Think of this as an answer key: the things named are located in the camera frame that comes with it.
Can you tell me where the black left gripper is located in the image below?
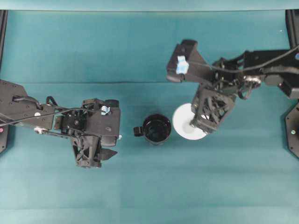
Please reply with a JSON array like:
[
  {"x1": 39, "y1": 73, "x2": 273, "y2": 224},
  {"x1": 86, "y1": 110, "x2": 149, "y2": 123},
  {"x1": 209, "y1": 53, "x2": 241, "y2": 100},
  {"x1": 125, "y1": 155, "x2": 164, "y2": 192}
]
[{"x1": 54, "y1": 99, "x2": 122, "y2": 168}]

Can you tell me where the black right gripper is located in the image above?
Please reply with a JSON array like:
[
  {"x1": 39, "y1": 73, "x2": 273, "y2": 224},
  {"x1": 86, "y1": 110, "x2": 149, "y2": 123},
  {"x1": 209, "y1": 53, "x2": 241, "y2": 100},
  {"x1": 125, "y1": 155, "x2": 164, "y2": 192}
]
[{"x1": 191, "y1": 69, "x2": 252, "y2": 134}]

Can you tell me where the white paper cup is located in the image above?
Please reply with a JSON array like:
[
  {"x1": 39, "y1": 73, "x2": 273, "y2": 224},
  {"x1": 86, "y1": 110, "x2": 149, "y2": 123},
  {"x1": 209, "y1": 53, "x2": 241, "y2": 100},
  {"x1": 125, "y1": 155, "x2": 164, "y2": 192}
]
[{"x1": 172, "y1": 103, "x2": 207, "y2": 140}]

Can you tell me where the black cup holder with handle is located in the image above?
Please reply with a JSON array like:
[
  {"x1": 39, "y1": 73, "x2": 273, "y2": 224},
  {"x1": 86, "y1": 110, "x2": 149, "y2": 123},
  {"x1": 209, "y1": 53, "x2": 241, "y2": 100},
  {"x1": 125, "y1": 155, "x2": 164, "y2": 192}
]
[{"x1": 133, "y1": 114, "x2": 172, "y2": 146}]

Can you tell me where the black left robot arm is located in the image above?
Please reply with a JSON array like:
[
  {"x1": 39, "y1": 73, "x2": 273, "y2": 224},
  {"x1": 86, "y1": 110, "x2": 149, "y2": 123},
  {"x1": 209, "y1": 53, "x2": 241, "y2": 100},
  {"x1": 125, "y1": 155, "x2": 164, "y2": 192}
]
[{"x1": 0, "y1": 80, "x2": 121, "y2": 168}]

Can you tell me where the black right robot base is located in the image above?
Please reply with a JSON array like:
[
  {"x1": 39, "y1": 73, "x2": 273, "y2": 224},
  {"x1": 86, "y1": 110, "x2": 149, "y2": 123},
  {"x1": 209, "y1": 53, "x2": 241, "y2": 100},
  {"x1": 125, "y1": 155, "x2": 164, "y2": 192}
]
[{"x1": 285, "y1": 9, "x2": 299, "y2": 157}]

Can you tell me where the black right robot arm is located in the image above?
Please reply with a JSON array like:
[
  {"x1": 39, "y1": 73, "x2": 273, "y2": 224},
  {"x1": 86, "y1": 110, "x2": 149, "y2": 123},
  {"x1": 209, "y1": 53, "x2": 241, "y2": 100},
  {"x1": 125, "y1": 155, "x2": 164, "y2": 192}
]
[{"x1": 190, "y1": 49, "x2": 299, "y2": 134}]

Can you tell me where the teal table cloth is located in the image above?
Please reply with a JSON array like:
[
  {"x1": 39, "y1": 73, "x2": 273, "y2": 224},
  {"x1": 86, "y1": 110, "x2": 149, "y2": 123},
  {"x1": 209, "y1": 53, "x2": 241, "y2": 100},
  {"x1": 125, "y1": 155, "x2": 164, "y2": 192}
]
[{"x1": 0, "y1": 10, "x2": 299, "y2": 224}]

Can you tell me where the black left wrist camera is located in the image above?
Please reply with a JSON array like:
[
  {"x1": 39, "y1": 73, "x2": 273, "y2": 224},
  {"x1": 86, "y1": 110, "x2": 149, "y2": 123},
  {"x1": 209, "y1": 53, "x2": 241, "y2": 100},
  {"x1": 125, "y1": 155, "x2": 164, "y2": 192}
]
[{"x1": 82, "y1": 98, "x2": 121, "y2": 139}]

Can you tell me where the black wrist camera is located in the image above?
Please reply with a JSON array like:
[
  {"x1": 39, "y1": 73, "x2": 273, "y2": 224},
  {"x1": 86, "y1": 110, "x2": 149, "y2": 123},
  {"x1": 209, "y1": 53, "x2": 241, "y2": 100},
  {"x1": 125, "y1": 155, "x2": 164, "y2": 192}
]
[
  {"x1": 82, "y1": 98, "x2": 121, "y2": 139},
  {"x1": 166, "y1": 39, "x2": 214, "y2": 84}
]

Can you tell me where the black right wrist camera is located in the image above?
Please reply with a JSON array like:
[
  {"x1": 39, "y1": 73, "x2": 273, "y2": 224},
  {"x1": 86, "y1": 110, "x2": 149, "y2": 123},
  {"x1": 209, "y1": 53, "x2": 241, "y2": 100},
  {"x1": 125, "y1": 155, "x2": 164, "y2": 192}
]
[{"x1": 166, "y1": 39, "x2": 214, "y2": 84}]

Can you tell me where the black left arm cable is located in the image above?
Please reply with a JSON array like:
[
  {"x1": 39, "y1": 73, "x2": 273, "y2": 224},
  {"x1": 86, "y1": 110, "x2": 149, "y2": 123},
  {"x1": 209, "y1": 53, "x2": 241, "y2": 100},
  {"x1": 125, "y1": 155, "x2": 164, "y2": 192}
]
[{"x1": 0, "y1": 95, "x2": 103, "y2": 124}]

